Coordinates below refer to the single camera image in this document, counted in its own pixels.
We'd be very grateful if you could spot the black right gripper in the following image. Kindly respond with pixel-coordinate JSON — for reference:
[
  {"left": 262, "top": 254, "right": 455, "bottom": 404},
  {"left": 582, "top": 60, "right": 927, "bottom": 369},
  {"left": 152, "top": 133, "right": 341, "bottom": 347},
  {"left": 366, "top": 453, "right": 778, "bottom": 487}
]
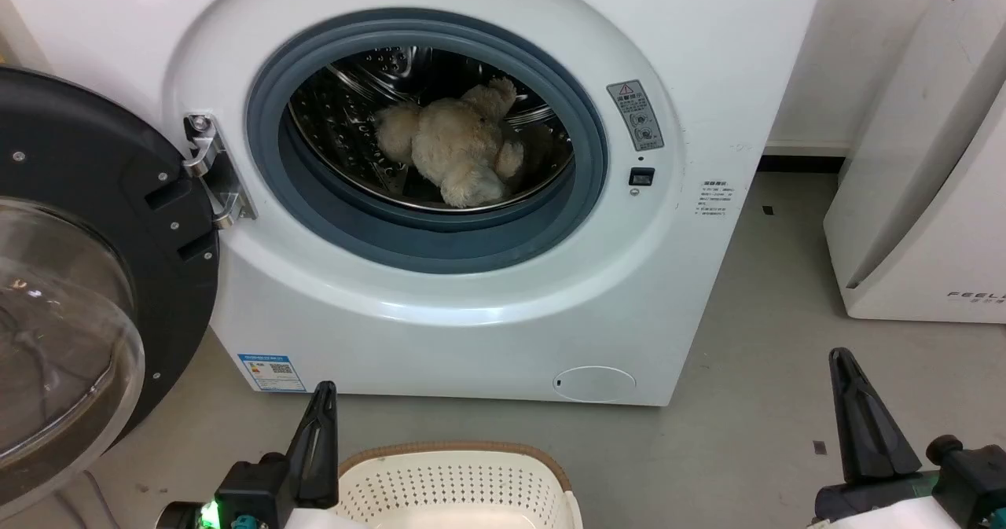
[{"left": 813, "top": 347, "right": 1006, "bottom": 529}]

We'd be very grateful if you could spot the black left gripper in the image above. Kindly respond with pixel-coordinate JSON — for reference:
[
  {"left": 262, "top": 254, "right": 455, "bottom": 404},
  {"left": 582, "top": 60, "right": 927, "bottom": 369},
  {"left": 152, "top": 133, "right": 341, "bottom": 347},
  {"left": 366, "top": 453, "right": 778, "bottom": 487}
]
[{"left": 157, "top": 381, "right": 340, "bottom": 529}]

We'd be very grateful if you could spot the white perforated laundry basket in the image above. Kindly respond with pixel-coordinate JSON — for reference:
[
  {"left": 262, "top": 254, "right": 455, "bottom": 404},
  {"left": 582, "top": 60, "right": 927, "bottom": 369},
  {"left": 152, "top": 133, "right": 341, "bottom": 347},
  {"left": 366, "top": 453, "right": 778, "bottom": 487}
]
[{"left": 336, "top": 441, "right": 584, "bottom": 529}]

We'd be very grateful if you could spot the white front-load washing machine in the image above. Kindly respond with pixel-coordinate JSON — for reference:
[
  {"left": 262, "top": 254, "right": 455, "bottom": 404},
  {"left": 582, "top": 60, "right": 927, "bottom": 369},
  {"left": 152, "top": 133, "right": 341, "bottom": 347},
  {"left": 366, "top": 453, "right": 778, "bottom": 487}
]
[{"left": 0, "top": 0, "right": 826, "bottom": 408}]

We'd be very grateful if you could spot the beige plush toy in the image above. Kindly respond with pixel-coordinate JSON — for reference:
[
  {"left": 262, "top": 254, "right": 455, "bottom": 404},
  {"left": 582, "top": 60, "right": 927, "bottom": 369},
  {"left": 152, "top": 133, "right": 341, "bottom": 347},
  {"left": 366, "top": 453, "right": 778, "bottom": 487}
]
[{"left": 373, "top": 77, "right": 526, "bottom": 209}]

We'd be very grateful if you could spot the blue energy label sticker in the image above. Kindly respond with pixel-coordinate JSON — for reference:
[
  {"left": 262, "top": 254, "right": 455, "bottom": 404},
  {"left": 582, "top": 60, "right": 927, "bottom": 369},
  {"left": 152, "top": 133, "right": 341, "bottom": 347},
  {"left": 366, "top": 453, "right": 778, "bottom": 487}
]
[{"left": 237, "top": 353, "right": 307, "bottom": 393}]

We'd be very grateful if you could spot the white air purifier appliance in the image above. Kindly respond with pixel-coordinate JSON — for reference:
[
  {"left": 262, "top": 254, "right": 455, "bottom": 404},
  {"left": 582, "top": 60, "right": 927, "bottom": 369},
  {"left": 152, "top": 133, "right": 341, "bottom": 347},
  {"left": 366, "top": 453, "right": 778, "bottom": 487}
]
[{"left": 823, "top": 0, "right": 1006, "bottom": 324}]

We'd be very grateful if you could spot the grey rubber door gasket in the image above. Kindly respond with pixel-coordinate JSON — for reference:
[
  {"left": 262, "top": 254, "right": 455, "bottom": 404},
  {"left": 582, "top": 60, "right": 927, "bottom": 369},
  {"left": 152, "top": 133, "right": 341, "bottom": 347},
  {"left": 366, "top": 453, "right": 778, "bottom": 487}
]
[{"left": 246, "top": 8, "right": 608, "bottom": 274}]

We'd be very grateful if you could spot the oval drain filter cover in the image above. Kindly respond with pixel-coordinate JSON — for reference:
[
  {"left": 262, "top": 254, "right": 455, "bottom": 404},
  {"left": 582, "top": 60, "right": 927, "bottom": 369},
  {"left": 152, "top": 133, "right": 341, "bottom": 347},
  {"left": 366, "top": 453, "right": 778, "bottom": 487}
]
[{"left": 553, "top": 366, "right": 637, "bottom": 403}]

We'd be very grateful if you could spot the metal door hinge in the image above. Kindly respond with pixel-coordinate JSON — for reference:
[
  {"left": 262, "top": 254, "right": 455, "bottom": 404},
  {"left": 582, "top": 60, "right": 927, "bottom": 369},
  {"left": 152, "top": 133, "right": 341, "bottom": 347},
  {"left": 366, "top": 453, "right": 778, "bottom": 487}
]
[{"left": 183, "top": 112, "right": 258, "bottom": 230}]

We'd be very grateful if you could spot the black skirting strip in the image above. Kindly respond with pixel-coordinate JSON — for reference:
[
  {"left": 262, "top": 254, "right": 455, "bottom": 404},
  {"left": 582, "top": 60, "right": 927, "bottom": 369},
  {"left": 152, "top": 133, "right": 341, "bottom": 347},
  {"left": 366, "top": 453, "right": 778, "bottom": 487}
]
[{"left": 757, "top": 154, "right": 848, "bottom": 174}]

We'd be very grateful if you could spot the small printed text label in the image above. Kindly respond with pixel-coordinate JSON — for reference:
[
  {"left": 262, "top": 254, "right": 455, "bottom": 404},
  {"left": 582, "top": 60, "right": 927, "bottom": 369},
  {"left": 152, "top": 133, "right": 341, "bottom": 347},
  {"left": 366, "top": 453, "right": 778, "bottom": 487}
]
[{"left": 696, "top": 179, "right": 736, "bottom": 220}]

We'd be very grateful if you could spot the steel perforated washer drum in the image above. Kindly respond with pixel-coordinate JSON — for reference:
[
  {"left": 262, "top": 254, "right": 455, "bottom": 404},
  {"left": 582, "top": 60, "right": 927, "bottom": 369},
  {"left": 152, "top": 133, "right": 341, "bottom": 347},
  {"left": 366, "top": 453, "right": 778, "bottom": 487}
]
[{"left": 288, "top": 46, "right": 575, "bottom": 214}]

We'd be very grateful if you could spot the black round glass washer door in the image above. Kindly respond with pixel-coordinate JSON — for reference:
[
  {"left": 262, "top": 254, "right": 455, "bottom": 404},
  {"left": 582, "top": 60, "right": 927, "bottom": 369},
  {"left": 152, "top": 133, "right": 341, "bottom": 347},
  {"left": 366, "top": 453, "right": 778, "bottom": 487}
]
[{"left": 0, "top": 68, "right": 222, "bottom": 514}]

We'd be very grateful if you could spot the grey warning sticker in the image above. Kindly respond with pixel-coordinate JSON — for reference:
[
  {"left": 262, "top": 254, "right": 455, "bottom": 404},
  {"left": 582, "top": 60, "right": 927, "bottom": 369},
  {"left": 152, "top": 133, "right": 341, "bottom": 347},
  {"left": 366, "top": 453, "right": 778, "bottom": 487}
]
[{"left": 606, "top": 80, "right": 665, "bottom": 152}]

